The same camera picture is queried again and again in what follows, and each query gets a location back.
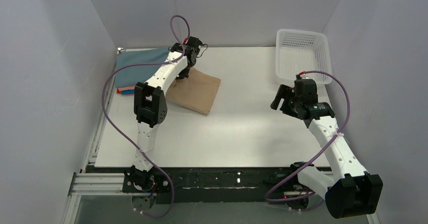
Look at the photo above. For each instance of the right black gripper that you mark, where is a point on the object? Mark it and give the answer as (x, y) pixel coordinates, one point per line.
(284, 99)

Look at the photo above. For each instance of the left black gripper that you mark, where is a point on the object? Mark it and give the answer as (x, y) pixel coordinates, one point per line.
(186, 68)

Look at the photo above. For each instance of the beige t shirt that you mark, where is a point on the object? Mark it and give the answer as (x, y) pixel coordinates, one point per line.
(196, 92)

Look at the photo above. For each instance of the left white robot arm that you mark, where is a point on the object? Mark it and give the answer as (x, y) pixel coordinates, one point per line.
(150, 104)

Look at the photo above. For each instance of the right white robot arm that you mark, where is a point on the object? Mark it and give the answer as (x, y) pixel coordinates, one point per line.
(334, 174)

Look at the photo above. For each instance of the folded grey-blue t shirt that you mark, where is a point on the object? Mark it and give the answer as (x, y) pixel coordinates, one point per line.
(132, 75)

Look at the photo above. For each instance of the white plastic basket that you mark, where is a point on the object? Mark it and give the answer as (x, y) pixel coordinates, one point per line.
(298, 51)

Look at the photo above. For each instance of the folded pink t shirt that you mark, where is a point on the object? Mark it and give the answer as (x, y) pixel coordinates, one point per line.
(126, 88)

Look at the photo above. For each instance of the folded blue t shirt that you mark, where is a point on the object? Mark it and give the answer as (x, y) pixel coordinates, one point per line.
(127, 92)

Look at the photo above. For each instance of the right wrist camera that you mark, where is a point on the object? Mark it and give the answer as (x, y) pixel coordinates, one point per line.
(304, 85)

